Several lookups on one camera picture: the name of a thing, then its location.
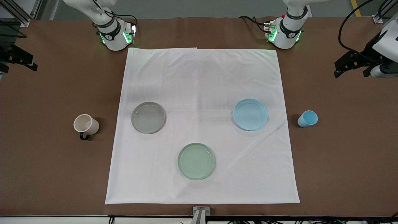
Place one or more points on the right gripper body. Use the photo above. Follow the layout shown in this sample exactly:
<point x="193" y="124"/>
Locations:
<point x="9" y="50"/>

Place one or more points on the blue cup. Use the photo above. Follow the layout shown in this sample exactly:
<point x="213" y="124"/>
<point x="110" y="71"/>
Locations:
<point x="303" y="122"/>

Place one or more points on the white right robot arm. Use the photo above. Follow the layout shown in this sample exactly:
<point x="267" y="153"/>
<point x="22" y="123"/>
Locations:
<point x="113" y="37"/>

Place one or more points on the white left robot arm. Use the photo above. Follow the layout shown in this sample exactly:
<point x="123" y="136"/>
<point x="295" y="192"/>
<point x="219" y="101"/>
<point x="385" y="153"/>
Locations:
<point x="287" y="34"/>

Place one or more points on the blue plate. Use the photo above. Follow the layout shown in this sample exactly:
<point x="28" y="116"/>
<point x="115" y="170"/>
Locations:
<point x="250" y="114"/>

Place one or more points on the gray plate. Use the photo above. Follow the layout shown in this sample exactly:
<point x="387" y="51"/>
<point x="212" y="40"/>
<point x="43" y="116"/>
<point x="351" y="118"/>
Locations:
<point x="148" y="118"/>

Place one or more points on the green plate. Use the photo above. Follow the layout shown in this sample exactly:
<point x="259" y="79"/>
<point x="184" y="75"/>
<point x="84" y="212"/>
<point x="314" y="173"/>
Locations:
<point x="196" y="161"/>

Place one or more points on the white cloth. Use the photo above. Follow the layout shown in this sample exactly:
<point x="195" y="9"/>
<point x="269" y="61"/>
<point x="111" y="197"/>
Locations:
<point x="202" y="81"/>

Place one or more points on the aluminium frame extrusion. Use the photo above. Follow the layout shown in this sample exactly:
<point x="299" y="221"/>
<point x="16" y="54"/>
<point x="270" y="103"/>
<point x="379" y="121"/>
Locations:
<point x="377" y="19"/>
<point x="25" y="22"/>

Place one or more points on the table edge rail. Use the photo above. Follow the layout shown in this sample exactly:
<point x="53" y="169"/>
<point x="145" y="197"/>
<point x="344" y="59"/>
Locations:
<point x="62" y="216"/>

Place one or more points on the metal bracket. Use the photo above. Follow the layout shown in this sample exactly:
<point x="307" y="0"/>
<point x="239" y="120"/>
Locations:
<point x="201" y="214"/>

